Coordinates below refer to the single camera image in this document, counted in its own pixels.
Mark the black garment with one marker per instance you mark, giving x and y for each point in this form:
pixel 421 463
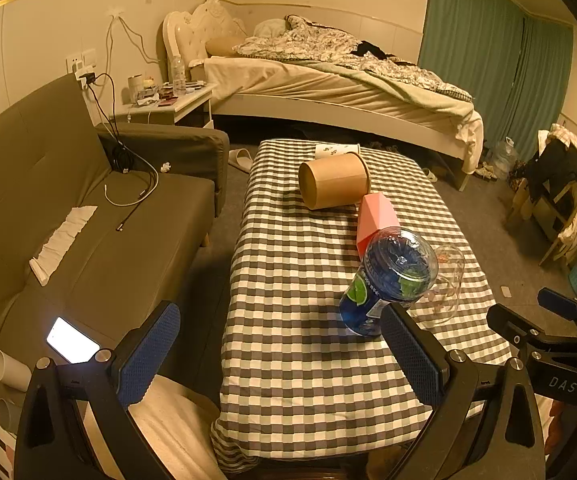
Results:
pixel 373 50

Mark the chair piled with clothes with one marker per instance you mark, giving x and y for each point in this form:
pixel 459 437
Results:
pixel 561 180

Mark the white cloth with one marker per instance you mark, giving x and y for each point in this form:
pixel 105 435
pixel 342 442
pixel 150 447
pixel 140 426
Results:
pixel 178 425

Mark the olive green sofa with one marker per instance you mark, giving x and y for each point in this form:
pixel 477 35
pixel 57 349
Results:
pixel 68 230

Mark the clear glass mug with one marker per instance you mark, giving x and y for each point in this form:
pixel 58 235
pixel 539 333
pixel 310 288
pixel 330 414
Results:
pixel 446 287

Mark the bed with beige sheet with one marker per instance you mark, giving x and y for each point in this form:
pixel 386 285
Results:
pixel 318 90

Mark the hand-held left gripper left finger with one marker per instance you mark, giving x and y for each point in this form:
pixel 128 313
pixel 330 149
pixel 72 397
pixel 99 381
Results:
pixel 149 355

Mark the checkered tablecloth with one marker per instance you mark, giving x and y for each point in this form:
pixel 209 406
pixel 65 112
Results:
pixel 293 340

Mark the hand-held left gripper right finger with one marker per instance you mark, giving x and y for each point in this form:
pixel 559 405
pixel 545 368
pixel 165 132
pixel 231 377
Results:
pixel 412 357

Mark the plain white paper cup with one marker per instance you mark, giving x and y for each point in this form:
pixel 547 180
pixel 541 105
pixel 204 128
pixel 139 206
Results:
pixel 11 369

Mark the white nightstand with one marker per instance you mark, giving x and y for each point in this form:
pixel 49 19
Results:
pixel 178 106

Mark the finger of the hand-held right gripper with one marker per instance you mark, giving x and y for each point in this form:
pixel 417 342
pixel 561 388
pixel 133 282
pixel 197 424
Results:
pixel 508 324
pixel 557 302

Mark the large water jug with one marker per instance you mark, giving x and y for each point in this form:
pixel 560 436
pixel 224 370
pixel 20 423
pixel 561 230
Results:
pixel 503 159

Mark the green curtain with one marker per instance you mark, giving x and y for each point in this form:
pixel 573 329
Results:
pixel 478 55

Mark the brown paper cup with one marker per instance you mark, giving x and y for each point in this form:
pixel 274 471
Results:
pixel 333 181

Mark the pair of slippers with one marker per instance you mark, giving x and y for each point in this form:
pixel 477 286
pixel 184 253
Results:
pixel 240 160

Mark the wall socket panel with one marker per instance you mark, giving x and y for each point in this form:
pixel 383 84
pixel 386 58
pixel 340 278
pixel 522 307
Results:
pixel 82 60

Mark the patterned quilt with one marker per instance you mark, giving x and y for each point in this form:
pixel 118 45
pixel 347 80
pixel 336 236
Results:
pixel 328 42

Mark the clear plastic bottle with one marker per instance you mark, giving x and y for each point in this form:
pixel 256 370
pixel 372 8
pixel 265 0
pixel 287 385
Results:
pixel 178 75

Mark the white tissue strip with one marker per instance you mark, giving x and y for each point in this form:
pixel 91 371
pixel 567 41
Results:
pixel 63 242

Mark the white printed paper cup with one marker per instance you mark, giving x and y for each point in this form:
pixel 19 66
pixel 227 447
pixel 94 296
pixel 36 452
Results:
pixel 338 149

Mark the beige pillow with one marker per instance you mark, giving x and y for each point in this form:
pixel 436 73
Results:
pixel 224 46

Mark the white tufted headboard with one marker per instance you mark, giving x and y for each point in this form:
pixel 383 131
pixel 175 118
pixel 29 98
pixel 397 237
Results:
pixel 198 35

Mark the white jar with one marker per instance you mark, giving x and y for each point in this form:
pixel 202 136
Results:
pixel 135 89

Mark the smartphone with lit screen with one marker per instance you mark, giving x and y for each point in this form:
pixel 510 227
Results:
pixel 72 340

